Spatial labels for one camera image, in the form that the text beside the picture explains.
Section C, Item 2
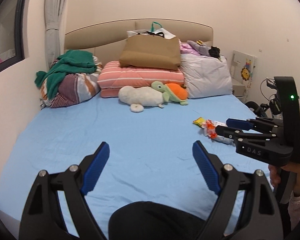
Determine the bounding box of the orange white plastic wrapper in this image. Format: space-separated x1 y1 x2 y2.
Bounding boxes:
201 120 235 146

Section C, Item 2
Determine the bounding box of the yellow snack wrapper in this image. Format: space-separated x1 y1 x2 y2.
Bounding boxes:
193 117 206 128

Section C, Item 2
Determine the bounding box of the pink sleeve right forearm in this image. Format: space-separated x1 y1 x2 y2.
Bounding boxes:
288 192 300 230

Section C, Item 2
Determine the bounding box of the right hand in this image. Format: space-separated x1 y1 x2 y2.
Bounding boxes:
268 163 300 197

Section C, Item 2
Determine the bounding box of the white bedside table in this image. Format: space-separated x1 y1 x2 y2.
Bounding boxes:
231 78 246 103

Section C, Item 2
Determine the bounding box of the lion picture board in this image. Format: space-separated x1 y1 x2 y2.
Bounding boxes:
231 50 257 88

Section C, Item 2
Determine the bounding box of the white lilac duvet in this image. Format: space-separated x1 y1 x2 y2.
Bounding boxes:
179 42 232 99

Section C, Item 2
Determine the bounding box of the blue bed sheet mattress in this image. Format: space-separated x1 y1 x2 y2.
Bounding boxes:
0 95 268 233

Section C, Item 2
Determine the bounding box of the green turtle plush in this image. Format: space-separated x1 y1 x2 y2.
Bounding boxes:
151 81 188 106

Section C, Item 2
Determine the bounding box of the black small item on duvet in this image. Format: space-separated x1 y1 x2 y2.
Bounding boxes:
209 46 221 60

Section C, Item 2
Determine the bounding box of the grey purple plush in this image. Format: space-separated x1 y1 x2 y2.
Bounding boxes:
187 40 210 56

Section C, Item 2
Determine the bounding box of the black round object bottom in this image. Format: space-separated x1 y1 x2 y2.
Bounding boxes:
108 202 205 239

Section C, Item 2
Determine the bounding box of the white plush seal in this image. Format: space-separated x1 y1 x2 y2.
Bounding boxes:
118 86 169 113

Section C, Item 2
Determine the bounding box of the brown paper bag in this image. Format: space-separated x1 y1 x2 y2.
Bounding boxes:
119 35 181 70

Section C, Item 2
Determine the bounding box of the striped multicolour quilt bundle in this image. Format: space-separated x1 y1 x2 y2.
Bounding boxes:
40 55 103 108

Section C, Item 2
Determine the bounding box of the pink striped pillow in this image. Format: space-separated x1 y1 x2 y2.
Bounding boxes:
97 61 184 98

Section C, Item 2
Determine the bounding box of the beige bed headboard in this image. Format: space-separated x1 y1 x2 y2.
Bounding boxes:
64 18 213 50

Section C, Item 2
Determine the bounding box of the green knitted garment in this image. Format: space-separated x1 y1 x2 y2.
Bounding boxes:
34 50 97 99

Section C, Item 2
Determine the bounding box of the black framed window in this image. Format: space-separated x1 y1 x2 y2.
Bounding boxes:
0 0 26 72

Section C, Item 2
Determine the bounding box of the right grey curtain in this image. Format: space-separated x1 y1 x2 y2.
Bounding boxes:
44 0 66 68

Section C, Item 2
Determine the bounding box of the black stand with cables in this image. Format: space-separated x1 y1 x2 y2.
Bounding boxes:
245 78 283 120

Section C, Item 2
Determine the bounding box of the white shopping bag green handle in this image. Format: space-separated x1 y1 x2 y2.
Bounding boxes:
127 22 175 39

